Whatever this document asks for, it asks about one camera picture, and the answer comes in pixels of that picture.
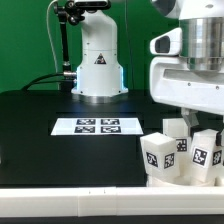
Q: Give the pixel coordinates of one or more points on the white front obstacle rail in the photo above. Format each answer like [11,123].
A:
[110,201]

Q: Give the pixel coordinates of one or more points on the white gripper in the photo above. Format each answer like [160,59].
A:
[172,83]

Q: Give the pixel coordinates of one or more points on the white round stool seat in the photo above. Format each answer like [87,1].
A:
[180,181]

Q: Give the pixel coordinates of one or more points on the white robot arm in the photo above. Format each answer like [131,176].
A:
[202,24]

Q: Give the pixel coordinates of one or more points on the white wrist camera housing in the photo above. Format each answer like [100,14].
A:
[169,43]

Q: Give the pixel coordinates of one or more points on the black camera stand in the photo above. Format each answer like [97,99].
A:
[69,13]

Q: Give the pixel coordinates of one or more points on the white sheet with tags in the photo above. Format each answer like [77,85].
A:
[96,126]

